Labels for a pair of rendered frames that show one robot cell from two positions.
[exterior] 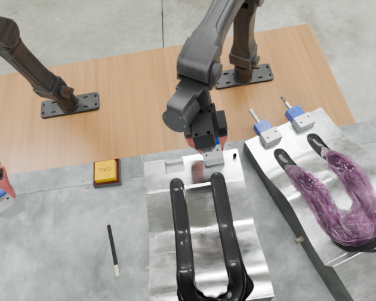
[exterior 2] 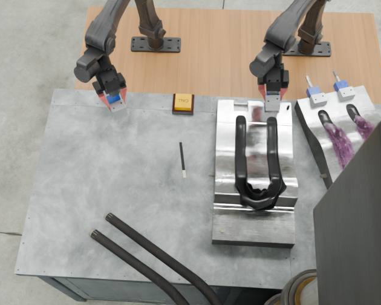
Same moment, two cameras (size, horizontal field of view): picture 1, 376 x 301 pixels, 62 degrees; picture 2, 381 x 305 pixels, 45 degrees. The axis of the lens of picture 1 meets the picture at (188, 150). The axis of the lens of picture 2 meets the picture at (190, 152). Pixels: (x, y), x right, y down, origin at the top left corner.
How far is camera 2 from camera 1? 0.82 m
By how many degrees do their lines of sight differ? 2
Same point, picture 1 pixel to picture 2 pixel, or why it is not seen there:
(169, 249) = (230, 160)
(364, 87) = not seen: outside the picture
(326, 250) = not seen: hidden behind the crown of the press
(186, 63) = (273, 32)
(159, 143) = (227, 89)
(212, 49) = (292, 27)
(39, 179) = (127, 98)
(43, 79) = (152, 20)
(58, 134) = (144, 66)
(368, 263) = not seen: hidden behind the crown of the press
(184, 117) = (264, 68)
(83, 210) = (161, 128)
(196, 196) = (254, 130)
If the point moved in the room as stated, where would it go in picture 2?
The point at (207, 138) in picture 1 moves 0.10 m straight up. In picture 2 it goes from (276, 85) to (282, 65)
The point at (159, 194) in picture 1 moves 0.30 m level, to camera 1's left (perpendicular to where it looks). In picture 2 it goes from (226, 124) to (140, 120)
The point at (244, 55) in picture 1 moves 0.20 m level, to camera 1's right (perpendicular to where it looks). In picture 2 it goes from (310, 32) to (366, 34)
